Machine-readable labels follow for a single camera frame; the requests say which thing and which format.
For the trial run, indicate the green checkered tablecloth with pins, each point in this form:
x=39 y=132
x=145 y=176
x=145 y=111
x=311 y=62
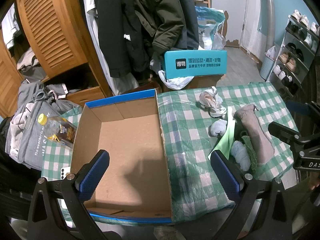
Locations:
x=196 y=190

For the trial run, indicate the taupe long sock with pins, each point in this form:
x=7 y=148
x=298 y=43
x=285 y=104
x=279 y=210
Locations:
x=260 y=142

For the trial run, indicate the light blue waste bin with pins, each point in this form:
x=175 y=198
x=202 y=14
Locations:
x=266 y=67

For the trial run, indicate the grey clothes pile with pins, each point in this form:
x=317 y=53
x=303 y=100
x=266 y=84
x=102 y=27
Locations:
x=26 y=142

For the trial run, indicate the metal shoe rack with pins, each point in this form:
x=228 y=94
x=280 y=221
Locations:
x=292 y=60

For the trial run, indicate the white smartphone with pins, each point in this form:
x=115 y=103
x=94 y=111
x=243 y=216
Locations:
x=64 y=172

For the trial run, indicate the white plastic bag bundle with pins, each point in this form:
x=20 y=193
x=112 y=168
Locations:
x=239 y=153

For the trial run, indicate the patterned plastic bag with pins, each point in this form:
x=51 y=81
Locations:
x=212 y=102

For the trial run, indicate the white plastic bag under box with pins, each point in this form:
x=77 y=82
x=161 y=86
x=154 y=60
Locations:
x=176 y=83

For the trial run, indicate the hanging dark jackets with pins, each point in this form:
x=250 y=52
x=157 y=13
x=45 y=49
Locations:
x=132 y=36

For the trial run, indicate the brown cardboard box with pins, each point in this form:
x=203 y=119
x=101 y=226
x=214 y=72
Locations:
x=198 y=82

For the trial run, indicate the wooden louvered cabinet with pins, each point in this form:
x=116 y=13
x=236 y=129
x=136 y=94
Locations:
x=57 y=33

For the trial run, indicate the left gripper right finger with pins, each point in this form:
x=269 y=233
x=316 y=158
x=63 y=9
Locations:
x=228 y=175

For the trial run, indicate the yellow cap drink bottle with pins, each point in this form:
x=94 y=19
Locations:
x=58 y=129

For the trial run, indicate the blue cardboard shoebox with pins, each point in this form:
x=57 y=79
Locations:
x=135 y=187

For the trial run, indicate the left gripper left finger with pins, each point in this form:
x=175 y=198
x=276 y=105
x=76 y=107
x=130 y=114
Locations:
x=90 y=175

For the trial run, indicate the blue plastic bag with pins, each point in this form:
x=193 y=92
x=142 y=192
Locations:
x=210 y=21

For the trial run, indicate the light blue sock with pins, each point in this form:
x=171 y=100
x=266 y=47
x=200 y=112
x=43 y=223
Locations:
x=218 y=128

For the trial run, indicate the green glitter scrub cloth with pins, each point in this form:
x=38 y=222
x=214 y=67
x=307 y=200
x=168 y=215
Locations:
x=251 y=152

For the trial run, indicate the teal printed box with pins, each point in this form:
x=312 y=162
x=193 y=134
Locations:
x=185 y=63

